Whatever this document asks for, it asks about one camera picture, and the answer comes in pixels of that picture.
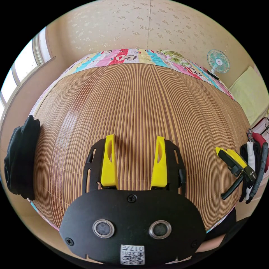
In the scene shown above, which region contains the person's left forearm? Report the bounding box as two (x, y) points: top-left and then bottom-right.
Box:
(197, 234), (227, 253)

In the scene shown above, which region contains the person's body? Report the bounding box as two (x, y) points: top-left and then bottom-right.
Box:
(205, 208), (252, 248)

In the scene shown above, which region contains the black long sleeve shirt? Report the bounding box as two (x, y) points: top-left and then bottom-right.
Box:
(4, 115), (41, 200)

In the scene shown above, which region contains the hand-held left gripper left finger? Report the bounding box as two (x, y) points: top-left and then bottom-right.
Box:
(101, 134), (119, 189)

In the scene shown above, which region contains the pile of clothes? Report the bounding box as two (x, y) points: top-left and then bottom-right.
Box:
(239, 127), (269, 203)

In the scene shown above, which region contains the teal table fan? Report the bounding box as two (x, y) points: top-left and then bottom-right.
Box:
(207, 49), (231, 80)

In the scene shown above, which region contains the pale yellow cloth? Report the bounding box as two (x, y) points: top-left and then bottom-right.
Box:
(228, 66), (269, 127)

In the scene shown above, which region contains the window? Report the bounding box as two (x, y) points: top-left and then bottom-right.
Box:
(0, 27), (57, 111)

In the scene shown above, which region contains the bed with woven mat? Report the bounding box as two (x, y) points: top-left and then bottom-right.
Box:
(27, 48), (254, 234)

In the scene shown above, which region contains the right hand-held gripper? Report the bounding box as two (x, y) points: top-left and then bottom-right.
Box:
(215, 147), (258, 201)

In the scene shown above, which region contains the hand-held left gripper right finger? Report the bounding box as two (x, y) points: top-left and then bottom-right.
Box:
(150, 136), (168, 189)

